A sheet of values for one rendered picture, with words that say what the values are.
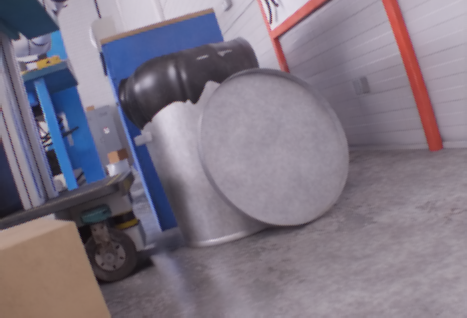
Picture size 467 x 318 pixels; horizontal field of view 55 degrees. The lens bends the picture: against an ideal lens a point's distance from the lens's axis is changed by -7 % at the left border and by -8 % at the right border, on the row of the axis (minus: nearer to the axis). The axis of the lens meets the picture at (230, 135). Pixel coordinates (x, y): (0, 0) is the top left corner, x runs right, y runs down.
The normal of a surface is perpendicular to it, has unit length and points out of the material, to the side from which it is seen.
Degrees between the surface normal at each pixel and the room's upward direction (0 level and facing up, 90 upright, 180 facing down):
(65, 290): 90
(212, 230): 93
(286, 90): 77
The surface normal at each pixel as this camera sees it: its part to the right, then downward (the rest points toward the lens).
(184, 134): -0.27, 0.18
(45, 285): 0.53, -0.15
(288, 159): 0.37, -0.33
